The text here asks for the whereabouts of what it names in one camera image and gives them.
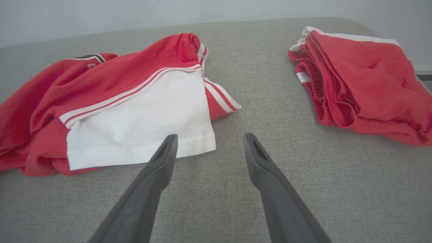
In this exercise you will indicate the grey fabric sofa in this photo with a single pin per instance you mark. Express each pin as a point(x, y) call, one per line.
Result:
point(236, 202)

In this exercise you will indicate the red and white basketball jersey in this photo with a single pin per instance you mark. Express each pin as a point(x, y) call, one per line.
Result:
point(135, 118)

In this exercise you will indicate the red shorts with white trim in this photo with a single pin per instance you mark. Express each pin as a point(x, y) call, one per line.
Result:
point(371, 84)

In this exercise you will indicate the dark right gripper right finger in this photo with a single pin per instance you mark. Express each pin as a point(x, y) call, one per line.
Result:
point(280, 202)

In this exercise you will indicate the white wall baseboard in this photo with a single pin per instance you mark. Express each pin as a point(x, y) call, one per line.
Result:
point(423, 71)

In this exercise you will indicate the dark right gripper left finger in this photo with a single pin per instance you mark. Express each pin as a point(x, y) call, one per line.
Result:
point(145, 195)

